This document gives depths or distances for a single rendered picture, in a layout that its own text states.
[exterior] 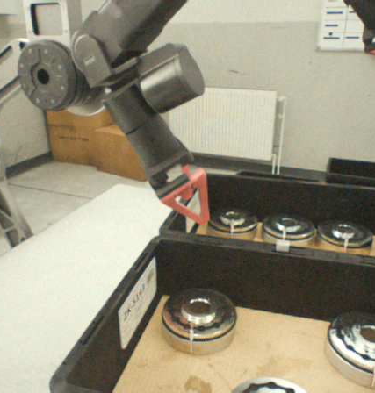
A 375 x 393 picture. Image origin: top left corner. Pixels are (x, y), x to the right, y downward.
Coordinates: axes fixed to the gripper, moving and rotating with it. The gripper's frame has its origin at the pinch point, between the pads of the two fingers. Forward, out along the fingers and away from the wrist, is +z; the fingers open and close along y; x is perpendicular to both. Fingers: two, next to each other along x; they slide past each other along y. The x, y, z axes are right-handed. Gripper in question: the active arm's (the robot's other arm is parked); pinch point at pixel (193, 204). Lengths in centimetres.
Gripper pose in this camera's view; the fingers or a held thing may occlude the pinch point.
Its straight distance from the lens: 57.4
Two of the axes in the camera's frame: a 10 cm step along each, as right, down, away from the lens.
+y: -2.2, -3.5, 9.1
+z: 5.0, 7.6, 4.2
